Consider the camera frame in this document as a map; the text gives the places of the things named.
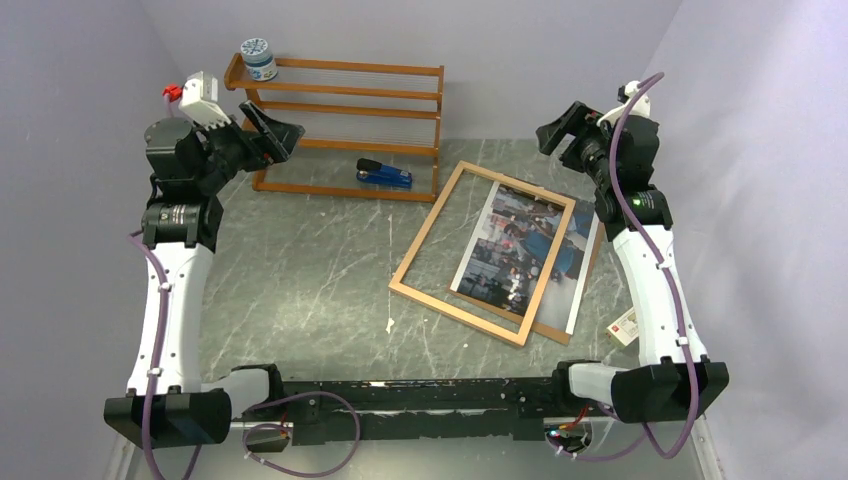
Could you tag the brown frame backing board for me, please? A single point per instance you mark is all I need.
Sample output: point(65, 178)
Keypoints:
point(501, 276)

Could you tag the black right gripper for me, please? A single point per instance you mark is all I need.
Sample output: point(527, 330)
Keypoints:
point(551, 135)

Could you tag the white blue lidded jar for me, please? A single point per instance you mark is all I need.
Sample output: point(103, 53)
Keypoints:
point(258, 59)

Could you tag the orange wooden shelf rack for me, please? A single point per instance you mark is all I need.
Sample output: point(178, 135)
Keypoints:
point(387, 113)

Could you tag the small white red box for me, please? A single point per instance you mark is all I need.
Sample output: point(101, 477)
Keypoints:
point(624, 331)

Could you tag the light wooden picture frame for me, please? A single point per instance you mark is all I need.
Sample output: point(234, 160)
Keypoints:
point(519, 334)

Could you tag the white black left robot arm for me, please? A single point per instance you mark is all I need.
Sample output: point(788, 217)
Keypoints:
point(166, 404)

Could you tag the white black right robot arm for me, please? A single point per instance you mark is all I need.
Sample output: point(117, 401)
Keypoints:
point(675, 374)

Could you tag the blue black stapler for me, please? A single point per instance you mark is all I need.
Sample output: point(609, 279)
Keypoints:
point(373, 172)

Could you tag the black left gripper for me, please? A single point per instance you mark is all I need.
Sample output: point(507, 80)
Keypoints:
point(272, 143)

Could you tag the printed street photo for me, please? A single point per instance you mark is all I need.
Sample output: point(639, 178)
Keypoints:
point(510, 214)

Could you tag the aluminium rail frame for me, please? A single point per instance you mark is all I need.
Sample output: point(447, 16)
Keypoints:
point(478, 458)

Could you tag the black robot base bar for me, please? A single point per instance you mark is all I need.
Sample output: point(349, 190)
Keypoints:
point(521, 408)

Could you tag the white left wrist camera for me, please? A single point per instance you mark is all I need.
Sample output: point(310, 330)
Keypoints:
point(199, 101)

